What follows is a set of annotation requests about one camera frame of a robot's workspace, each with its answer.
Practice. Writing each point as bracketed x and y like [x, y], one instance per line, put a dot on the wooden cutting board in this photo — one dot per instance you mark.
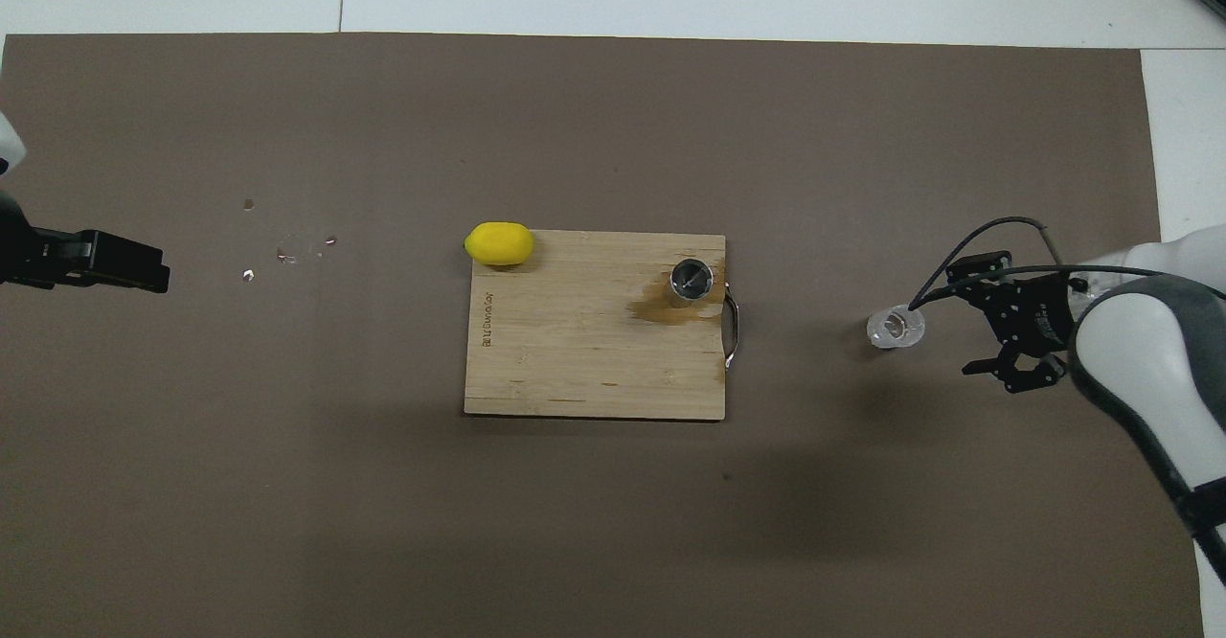
[575, 351]

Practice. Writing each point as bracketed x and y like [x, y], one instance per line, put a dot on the steel jigger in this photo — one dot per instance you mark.
[691, 282]

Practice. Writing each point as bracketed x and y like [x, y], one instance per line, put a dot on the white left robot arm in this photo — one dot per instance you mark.
[8, 145]

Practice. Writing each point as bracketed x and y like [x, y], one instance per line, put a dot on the clear glass cup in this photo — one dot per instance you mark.
[896, 328]

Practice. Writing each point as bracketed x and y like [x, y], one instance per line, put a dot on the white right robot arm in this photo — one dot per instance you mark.
[1149, 351]

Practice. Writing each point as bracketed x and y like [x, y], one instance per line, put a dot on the yellow lemon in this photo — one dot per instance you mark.
[498, 243]

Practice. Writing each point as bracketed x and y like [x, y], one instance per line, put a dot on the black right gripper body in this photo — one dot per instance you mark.
[1034, 317]

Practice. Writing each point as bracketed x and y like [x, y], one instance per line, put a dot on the brown table mat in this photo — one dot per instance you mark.
[575, 523]

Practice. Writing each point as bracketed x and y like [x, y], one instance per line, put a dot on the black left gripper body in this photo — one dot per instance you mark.
[38, 257]

